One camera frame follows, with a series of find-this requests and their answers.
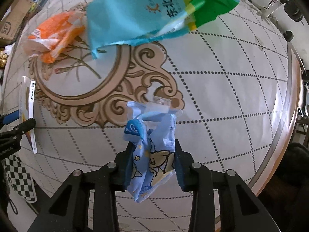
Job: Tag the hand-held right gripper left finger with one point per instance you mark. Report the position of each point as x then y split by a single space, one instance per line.
129 166

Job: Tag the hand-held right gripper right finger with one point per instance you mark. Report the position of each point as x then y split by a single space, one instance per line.
179 171

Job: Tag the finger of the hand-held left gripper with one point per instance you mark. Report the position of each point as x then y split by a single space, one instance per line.
10 117
24 125

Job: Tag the white medicine box colour stripes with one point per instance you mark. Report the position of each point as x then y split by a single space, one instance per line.
30 106

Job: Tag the blue cartoon plastic wrapper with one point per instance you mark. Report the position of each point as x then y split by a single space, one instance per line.
152 149

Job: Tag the black and white checkered cloth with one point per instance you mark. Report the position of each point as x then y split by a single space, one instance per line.
21 181

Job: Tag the orange plastic bag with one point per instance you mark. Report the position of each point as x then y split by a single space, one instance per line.
53 36

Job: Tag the brown cardboard box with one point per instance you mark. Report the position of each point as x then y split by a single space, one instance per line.
14 17

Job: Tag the blue and green rice bag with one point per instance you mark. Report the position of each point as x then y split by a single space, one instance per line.
144 12

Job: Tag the short barbell with black plates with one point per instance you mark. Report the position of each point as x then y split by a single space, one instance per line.
288 36

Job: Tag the white barbell rack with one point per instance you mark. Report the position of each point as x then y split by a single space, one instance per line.
275 2

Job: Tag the long barbell with black plates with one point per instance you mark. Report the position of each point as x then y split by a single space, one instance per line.
293 8

